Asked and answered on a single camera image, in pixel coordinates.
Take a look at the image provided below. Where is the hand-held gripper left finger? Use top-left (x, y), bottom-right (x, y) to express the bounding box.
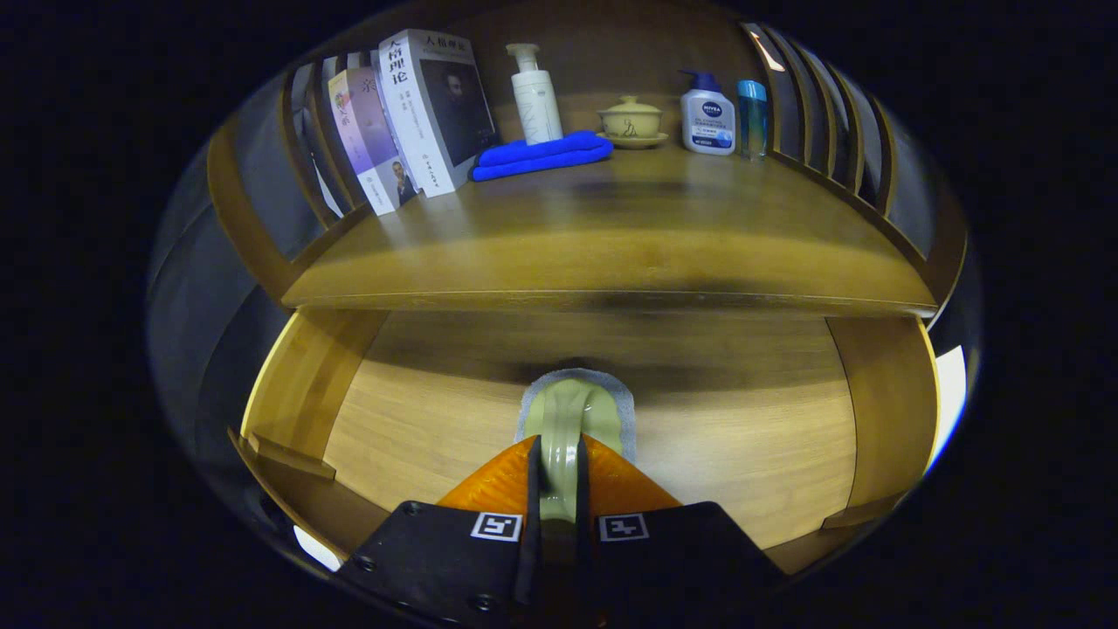
top-left (336, 434), bottom-right (542, 629)

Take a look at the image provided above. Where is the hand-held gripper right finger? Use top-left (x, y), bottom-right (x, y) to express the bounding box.
top-left (575, 432), bottom-right (787, 629)

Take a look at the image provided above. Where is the brown wooden drawer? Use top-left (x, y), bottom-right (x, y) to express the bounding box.
top-left (229, 306), bottom-right (942, 577)

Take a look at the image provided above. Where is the brown wooden countertop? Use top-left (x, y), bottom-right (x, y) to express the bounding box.
top-left (281, 144), bottom-right (937, 317)

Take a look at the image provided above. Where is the brown wooden cabinet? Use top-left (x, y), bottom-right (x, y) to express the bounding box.
top-left (148, 0), bottom-right (970, 577)

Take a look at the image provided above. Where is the folded blue cloth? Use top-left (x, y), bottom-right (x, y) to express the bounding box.
top-left (472, 130), bottom-right (615, 183)

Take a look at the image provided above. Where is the purple book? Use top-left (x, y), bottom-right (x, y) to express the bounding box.
top-left (328, 66), bottom-right (418, 217)

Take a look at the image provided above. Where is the yellow lidded teacup with saucer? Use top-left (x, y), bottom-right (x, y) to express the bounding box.
top-left (597, 94), bottom-right (670, 150)

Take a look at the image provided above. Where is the teal blue bottle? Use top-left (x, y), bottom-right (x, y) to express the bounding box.
top-left (736, 79), bottom-right (769, 162)

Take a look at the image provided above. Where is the white lotion bottle blue cap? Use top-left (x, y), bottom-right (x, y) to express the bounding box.
top-left (680, 70), bottom-right (737, 156)

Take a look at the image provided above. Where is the thick white book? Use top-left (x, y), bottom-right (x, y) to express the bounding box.
top-left (377, 29), bottom-right (500, 198)

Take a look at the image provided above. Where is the white pump bottle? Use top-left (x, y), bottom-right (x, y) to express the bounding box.
top-left (507, 43), bottom-right (564, 146)

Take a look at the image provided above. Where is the thin white book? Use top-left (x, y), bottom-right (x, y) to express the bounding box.
top-left (367, 50), bottom-right (404, 154)

